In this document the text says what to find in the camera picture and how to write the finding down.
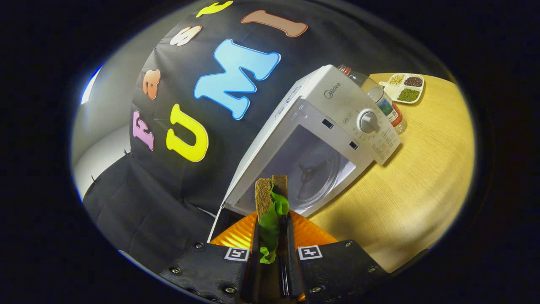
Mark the white divided dish of beans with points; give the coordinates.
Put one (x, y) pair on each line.
(407, 93)

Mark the brown bread lettuce sandwich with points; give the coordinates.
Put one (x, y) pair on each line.
(263, 198)

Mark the glass bottle with red cap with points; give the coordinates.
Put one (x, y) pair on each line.
(379, 101)

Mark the white microwave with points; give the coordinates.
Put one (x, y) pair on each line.
(333, 101)

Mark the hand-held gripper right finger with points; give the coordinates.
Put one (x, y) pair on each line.
(291, 253)

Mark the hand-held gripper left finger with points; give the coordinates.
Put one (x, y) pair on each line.
(253, 270)

